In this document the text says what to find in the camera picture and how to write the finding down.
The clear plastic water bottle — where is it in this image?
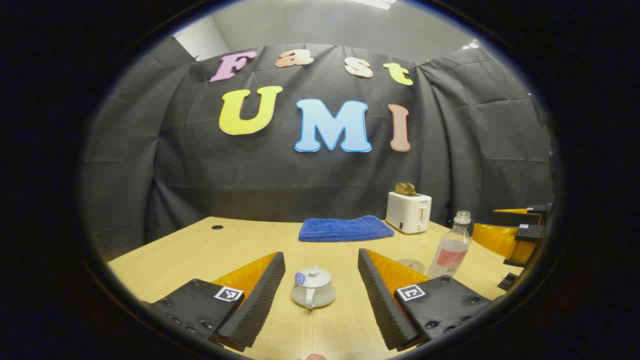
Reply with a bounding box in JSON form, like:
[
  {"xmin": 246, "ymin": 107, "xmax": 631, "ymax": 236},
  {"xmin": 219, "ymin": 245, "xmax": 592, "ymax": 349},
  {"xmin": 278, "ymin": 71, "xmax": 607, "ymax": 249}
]
[{"xmin": 426, "ymin": 210, "xmax": 472, "ymax": 279}]

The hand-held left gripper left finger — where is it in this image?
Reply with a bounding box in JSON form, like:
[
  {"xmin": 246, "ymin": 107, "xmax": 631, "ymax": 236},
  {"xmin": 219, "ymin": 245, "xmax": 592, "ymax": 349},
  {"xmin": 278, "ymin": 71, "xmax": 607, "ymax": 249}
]
[{"xmin": 141, "ymin": 251, "xmax": 286, "ymax": 352}]

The round coaster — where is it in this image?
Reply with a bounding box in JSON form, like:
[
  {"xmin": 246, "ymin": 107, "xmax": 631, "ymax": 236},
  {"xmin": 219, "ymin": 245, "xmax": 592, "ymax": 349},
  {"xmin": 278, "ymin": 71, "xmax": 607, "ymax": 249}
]
[{"xmin": 397, "ymin": 258, "xmax": 426, "ymax": 275}]

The blue folded towel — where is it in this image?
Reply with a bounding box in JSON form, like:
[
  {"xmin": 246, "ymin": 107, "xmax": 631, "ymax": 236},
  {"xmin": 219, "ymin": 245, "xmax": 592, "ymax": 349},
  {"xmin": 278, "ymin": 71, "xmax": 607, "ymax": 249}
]
[{"xmin": 298, "ymin": 215, "xmax": 395, "ymax": 243}]

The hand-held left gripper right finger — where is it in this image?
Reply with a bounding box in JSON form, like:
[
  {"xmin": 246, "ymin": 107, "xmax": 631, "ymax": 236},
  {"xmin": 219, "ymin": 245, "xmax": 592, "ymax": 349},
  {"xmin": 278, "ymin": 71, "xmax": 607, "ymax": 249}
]
[{"xmin": 357, "ymin": 248, "xmax": 497, "ymax": 352}]

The black backdrop cloth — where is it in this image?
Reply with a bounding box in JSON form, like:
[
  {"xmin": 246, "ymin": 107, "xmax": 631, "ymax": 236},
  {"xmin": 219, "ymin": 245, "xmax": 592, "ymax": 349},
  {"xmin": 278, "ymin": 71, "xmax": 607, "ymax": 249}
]
[{"xmin": 82, "ymin": 37, "xmax": 556, "ymax": 261}]

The white toaster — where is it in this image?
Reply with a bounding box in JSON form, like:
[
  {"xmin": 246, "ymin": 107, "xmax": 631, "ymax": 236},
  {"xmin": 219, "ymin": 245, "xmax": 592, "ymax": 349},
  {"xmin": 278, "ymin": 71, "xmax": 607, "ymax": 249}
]
[{"xmin": 385, "ymin": 191, "xmax": 433, "ymax": 235}]

